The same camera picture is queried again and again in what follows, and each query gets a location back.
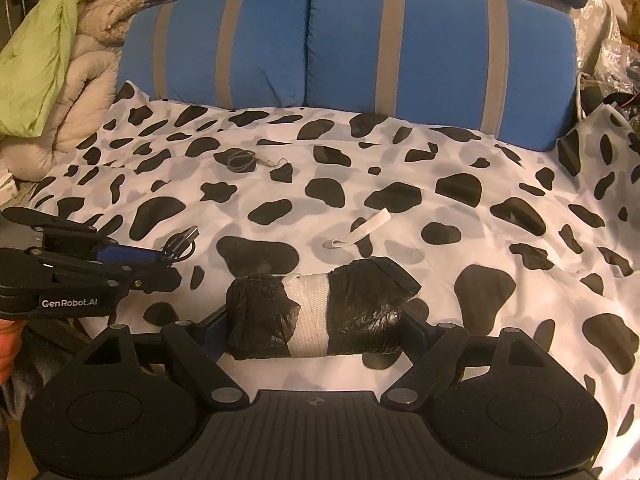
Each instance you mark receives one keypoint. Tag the blue grey striped pillow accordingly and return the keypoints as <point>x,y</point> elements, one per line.
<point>215,45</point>
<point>440,55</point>

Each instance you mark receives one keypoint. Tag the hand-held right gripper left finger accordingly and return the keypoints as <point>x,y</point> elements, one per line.
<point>216,334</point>

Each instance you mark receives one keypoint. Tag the light green blanket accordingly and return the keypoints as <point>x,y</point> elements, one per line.
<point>45,70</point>

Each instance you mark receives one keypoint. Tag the silver patterned bag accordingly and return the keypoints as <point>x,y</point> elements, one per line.
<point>592,25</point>

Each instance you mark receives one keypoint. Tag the small black cloth piece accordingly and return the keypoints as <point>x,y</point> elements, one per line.
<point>282,172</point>

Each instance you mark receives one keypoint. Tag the black garbage bag roll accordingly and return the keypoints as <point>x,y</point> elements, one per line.
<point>320,305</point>

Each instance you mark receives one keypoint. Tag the cow print blanket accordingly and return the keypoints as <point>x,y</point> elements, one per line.
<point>400,200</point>

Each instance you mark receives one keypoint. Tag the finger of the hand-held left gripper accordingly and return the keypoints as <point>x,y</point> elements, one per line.
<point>145,275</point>
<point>127,255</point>

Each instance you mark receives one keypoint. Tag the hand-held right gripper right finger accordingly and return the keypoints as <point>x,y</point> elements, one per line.
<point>416,332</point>

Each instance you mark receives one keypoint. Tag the orange cloth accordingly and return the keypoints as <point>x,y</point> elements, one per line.
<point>11,350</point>

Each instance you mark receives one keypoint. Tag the beige and green blankets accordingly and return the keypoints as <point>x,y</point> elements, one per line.
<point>90,85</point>

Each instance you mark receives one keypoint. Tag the brown plush toy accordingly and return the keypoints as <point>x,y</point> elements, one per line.
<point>631,15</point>

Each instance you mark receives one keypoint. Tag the clear plastic bag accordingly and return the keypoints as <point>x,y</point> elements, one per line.
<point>620,67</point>

